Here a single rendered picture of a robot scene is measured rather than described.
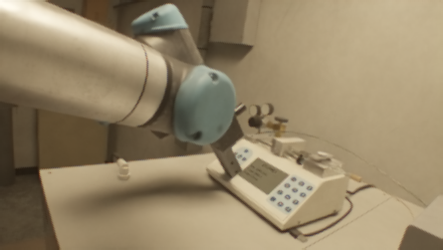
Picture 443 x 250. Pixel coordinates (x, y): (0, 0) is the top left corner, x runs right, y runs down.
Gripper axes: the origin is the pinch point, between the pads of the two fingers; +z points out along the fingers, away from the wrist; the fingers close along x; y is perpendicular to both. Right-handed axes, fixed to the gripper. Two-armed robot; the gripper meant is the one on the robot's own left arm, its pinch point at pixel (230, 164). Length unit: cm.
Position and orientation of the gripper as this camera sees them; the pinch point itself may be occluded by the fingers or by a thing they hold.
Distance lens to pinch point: 56.8
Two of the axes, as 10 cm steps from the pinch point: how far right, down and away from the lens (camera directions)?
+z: 3.8, 7.7, 5.1
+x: -5.4, -2.6, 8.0
